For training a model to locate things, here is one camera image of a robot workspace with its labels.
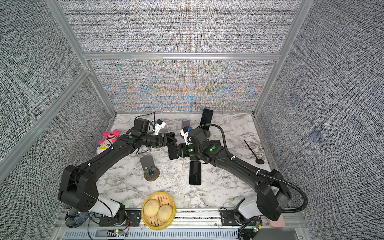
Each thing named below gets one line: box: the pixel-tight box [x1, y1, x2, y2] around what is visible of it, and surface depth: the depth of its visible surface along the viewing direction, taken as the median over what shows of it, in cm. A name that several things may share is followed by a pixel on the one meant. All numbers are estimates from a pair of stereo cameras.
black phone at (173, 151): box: [167, 142, 179, 160], surface depth 78 cm
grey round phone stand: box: [181, 119, 190, 129], surface depth 102 cm
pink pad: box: [266, 214, 285, 228], surface depth 71 cm
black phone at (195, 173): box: [189, 161, 202, 186], surface depth 88 cm
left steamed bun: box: [144, 199, 160, 217], surface depth 73 cm
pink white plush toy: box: [96, 129, 120, 155], surface depth 99 cm
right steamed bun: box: [157, 204, 173, 223], surface depth 71 cm
